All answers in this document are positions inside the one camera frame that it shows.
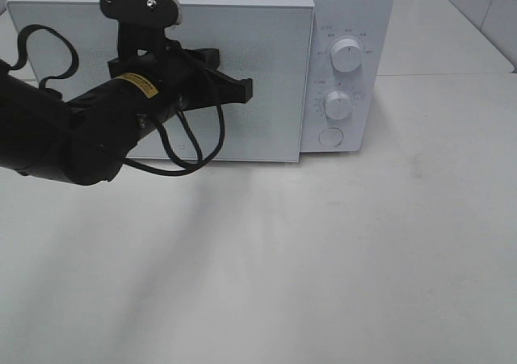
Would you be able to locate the white microwave oven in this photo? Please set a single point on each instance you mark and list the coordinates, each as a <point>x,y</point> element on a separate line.
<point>366,21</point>

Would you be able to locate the white microwave knob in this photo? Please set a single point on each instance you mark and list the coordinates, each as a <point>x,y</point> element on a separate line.
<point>346,54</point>
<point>337,105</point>

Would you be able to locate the white microwave door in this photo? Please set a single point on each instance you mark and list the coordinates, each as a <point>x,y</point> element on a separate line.
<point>267,41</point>

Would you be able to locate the left silver black wrist camera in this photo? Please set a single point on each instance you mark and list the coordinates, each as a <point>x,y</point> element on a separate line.
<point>147,13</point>

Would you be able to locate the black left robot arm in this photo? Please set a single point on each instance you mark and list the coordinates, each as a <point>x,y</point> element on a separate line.
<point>137,118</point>

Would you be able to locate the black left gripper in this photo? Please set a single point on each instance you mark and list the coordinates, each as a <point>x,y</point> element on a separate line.
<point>153,74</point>

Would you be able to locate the round white door button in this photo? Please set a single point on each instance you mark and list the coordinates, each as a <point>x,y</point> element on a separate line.
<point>331,137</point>

